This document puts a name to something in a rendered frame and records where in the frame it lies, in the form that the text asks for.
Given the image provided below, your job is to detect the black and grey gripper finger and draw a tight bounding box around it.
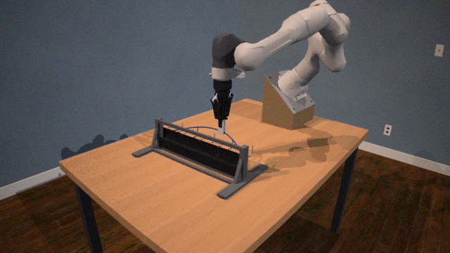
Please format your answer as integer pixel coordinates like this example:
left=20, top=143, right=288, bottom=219
left=210, top=93, right=225, bottom=135
left=224, top=93, right=233, bottom=133

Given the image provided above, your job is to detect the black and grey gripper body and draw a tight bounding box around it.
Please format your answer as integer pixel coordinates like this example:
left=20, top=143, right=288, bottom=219
left=213, top=79, right=232, bottom=103

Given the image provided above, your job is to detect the grey rack with black patch panel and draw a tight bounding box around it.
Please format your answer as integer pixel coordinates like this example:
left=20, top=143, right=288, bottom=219
left=132, top=117, right=268, bottom=200

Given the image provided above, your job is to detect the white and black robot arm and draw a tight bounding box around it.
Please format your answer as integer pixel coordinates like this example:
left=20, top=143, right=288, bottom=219
left=210, top=0, right=350, bottom=101

